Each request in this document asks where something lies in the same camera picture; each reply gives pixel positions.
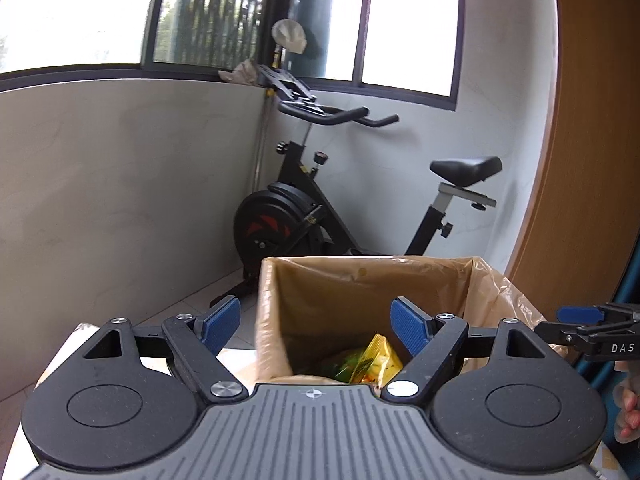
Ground floral checkered tablecloth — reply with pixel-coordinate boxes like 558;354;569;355
20;322;621;480

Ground yellow snack packet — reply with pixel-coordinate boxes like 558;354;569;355
350;334;405;387

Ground black exercise bike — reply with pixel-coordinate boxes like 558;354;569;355
209;64;504;311

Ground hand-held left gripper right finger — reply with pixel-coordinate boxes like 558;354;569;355
381;297;563;403

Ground brown cardboard box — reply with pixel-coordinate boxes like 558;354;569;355
255;255;546;392

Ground dark outdoor pillar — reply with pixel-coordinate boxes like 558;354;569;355
292;0;333;78

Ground dark window frame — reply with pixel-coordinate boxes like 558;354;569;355
0;0;474;114

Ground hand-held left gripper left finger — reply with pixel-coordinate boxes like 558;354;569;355
75;296;249;402

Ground crumpled beige cloth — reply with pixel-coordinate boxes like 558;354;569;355
218;58;262;86

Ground person's right hand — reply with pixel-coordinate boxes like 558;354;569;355
612;374;640;444

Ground white cap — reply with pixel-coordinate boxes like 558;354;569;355
271;18;307;55

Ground metal pole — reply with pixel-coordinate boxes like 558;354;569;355
252;45;281;197

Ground wooden cabinet panel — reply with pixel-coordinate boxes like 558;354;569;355
504;0;640;311

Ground perforated metal screen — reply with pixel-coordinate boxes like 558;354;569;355
152;0;267;69

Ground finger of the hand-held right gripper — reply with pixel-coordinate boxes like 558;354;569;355
534;321;585;349
556;302;640;329

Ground green snack packet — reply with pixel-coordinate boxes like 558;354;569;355
322;350;373;385

